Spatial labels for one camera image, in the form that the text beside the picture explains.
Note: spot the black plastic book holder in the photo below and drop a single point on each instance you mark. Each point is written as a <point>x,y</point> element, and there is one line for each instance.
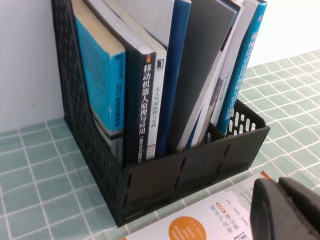
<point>155,180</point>

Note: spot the blue mechanical design book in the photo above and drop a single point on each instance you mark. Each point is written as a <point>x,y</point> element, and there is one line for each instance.
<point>247,62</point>

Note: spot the white-spined driverless car book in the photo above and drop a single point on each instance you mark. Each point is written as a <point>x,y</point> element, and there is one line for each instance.
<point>158,100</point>

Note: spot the white orange ROS2 book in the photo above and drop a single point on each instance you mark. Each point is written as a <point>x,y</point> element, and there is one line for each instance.
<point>200,220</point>

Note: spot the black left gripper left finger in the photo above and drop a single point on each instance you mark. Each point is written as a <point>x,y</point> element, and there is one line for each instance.
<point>270,215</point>

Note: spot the cyan DTC paperback book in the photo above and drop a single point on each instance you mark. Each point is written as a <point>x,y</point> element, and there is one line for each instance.
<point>100,87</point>

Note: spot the thin white booklet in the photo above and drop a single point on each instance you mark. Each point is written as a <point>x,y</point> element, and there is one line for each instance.
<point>155,20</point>

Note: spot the black mobile robot book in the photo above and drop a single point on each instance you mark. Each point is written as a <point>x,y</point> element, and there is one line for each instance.
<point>140,105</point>

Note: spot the dark blue thin book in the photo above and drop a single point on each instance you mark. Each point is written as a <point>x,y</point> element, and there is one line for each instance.
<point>175,75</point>

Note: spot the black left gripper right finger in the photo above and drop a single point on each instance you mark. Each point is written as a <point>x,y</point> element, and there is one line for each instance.
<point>307,215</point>

